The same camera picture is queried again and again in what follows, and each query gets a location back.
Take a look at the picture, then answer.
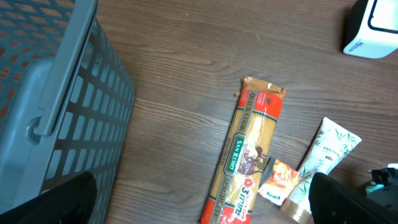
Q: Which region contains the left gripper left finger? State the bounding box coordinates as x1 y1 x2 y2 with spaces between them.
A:
1 172 98 224

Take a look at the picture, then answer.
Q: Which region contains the small orange snack packet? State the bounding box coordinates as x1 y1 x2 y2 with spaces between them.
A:
257 158 299 206

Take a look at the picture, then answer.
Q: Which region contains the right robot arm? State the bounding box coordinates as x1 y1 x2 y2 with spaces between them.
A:
364 163 397 211

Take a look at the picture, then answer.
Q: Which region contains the orange spaghetti pack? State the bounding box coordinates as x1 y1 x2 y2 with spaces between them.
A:
199 77 286 223

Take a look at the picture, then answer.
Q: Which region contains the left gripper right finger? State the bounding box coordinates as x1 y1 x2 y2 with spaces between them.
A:
308 172 397 224

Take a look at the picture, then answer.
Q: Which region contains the grey plastic basket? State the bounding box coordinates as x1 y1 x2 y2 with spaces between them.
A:
1 0 135 223

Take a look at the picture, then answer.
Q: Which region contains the white cream tube gold cap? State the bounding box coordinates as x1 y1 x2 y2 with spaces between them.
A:
279 117 362 223

